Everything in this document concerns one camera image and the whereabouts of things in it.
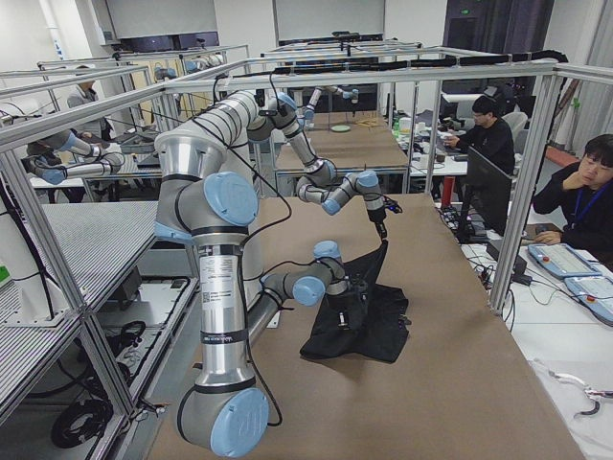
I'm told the striped metal side table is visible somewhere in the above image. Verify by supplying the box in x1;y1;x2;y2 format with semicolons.
1;201;157;399

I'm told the seated man in black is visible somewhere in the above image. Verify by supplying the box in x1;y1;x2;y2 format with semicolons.
443;95;515;175
533;134;612;265

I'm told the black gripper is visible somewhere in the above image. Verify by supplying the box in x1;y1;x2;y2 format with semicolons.
366;194;401;240
329;281;369;331

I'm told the aluminium frame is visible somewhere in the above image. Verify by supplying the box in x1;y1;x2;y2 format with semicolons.
1;47;612;421

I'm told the far blue teach pendant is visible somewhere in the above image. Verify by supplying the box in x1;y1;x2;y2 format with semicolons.
528;243;602;279

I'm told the blue teach pendant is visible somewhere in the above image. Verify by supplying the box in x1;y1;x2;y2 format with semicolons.
528;243;602;279
564;276;613;326

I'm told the black computer monitor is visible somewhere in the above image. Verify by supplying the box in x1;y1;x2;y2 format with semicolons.
456;147;512;243

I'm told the near seated man in black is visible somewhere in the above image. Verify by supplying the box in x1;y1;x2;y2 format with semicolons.
533;134;612;265

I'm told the near blue teach pendant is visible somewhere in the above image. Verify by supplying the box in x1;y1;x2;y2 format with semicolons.
564;276;613;326

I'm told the dark garment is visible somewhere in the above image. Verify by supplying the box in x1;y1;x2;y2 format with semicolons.
300;241;411;363

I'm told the green plate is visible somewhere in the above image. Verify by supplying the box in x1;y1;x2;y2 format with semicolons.
330;125;352;133

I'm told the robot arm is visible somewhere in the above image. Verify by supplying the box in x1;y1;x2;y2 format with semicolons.
182;91;401;240
155;127;360;458

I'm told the far seated man in black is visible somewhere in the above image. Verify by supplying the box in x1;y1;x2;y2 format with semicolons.
443;95;515;175

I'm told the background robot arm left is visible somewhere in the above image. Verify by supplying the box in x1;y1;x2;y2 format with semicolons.
22;129;402;240

